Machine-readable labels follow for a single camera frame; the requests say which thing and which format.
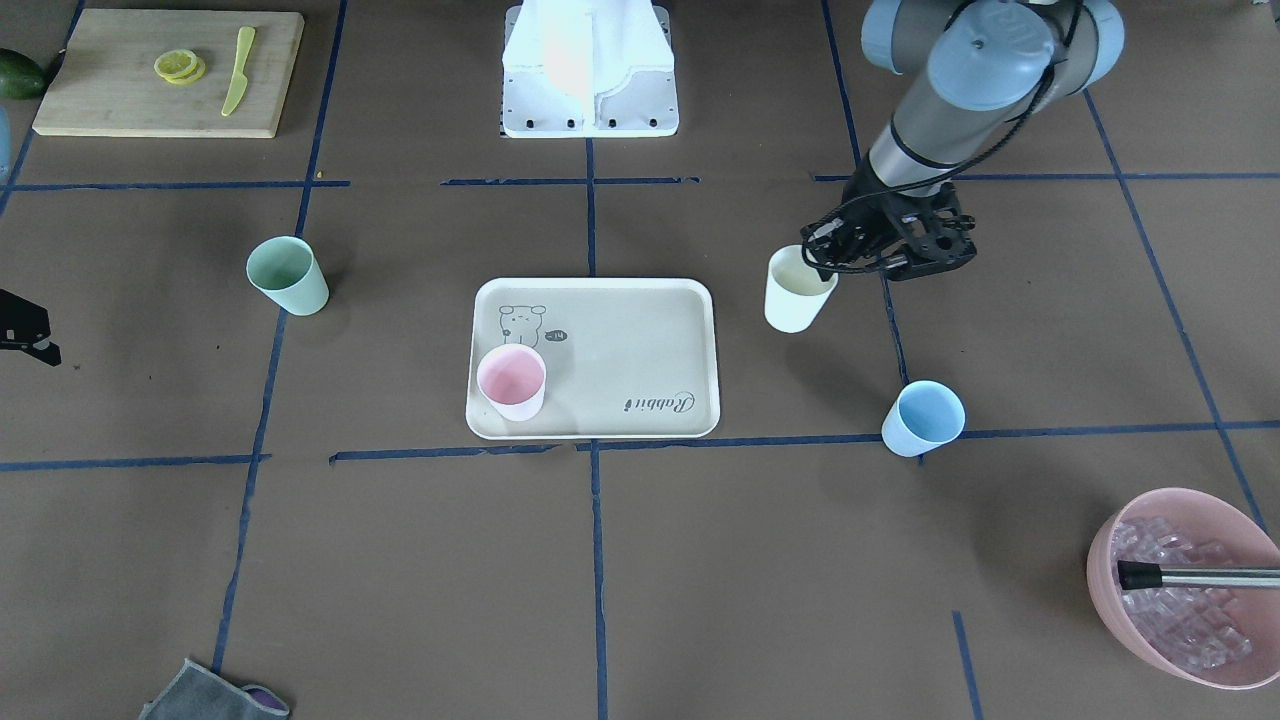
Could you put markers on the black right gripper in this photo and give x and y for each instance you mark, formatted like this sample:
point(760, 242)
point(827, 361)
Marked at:
point(22, 322)

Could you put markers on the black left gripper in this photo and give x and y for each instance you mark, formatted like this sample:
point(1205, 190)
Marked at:
point(866, 215)

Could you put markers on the cream plastic cup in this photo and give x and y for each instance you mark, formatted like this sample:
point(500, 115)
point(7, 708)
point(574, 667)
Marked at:
point(794, 291)

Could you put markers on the pink plastic cup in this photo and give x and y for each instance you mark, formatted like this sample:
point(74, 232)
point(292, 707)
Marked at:
point(513, 379)

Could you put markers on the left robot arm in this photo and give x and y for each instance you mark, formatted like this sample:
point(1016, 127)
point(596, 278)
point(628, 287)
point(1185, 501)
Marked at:
point(981, 70)

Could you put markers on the cream rabbit serving tray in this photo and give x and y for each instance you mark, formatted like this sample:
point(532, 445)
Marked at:
point(627, 358)

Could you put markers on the blue plastic cup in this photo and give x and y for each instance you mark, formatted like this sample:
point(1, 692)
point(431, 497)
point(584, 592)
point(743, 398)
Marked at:
point(926, 415)

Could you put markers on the green plastic cup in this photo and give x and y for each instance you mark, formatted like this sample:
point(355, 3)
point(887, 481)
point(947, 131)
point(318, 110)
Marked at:
point(285, 269)

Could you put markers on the green avocado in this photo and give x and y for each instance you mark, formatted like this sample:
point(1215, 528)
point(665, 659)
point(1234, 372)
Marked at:
point(21, 77)

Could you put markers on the wooden cutting board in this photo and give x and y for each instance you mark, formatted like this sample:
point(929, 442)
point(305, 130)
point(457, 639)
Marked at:
point(107, 86)

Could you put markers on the yellow lemon slices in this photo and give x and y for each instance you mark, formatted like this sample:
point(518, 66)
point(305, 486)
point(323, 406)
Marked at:
point(180, 67)

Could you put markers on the grey folded cloth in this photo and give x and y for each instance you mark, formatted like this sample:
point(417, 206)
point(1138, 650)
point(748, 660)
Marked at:
point(196, 692)

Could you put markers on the yellow plastic knife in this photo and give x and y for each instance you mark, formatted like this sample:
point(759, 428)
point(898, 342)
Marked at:
point(238, 81)

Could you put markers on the metal tongs black tip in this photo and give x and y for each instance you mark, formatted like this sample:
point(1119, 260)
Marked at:
point(1200, 577)

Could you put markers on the pink bowl with ice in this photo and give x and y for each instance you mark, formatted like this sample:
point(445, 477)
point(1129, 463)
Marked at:
point(1215, 634)

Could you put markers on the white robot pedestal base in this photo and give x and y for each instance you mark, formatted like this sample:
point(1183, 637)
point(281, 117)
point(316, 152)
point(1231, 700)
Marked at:
point(588, 69)

